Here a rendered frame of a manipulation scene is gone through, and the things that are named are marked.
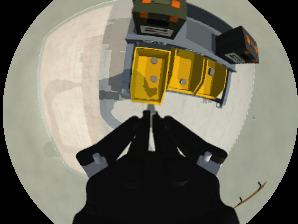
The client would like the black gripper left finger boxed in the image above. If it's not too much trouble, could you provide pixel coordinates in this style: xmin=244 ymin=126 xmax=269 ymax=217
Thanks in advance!
xmin=76 ymin=104 xmax=151 ymax=189

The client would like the grey metal shelf rack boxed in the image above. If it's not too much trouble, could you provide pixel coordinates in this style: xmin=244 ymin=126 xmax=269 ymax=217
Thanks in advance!
xmin=121 ymin=2 xmax=237 ymax=109

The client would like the black case with orange latches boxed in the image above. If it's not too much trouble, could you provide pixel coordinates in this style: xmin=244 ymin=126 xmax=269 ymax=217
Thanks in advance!
xmin=215 ymin=26 xmax=259 ymax=64

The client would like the yellow bin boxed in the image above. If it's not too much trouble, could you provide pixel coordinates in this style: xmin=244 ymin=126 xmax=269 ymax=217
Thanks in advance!
xmin=193 ymin=57 xmax=227 ymax=100
xmin=130 ymin=47 xmax=171 ymax=105
xmin=166 ymin=47 xmax=205 ymax=95

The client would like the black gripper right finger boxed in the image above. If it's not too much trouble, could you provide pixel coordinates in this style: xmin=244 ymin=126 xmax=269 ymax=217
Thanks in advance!
xmin=151 ymin=104 xmax=228 ymax=188

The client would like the dark green case with orange latches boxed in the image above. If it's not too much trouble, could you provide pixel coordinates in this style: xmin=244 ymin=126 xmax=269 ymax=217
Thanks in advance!
xmin=132 ymin=0 xmax=187 ymax=40

